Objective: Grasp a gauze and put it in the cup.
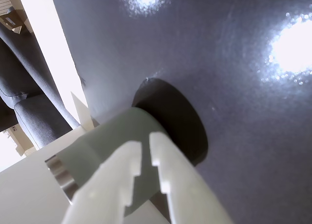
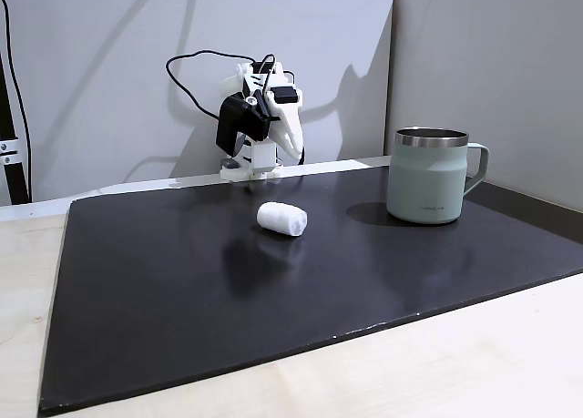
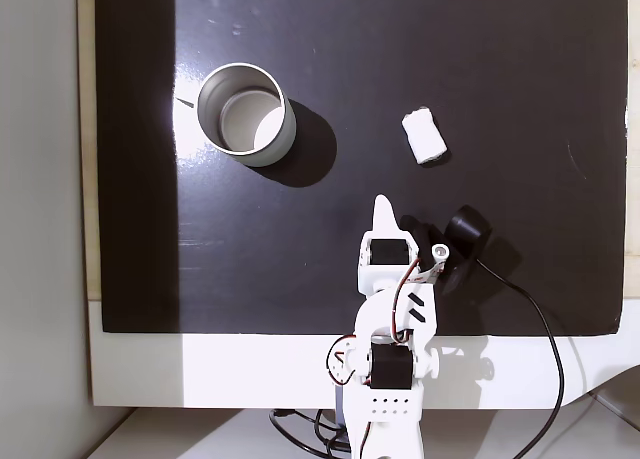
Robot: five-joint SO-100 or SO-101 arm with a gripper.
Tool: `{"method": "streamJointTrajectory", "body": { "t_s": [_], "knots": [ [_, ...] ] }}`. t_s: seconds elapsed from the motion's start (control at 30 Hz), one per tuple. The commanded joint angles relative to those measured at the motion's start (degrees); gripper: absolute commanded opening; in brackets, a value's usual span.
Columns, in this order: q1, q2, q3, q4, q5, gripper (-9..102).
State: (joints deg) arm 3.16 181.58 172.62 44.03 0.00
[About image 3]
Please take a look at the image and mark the white gauze roll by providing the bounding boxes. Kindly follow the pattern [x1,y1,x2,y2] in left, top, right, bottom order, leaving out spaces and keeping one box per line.
[400,107,448,167]

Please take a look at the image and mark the white metal cup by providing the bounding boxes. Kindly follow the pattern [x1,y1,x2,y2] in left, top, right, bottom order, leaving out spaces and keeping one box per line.
[195,63,298,169]

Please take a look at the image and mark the black table mat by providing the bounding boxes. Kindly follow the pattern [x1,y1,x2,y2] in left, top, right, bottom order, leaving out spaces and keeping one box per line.
[93,0,630,338]

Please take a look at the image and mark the black camera cable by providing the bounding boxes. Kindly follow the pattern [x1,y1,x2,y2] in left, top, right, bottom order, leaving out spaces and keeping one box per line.
[474,258,566,459]

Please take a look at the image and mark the black cable bundle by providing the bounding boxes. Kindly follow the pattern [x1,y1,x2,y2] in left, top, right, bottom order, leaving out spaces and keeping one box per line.
[268,407,354,456]

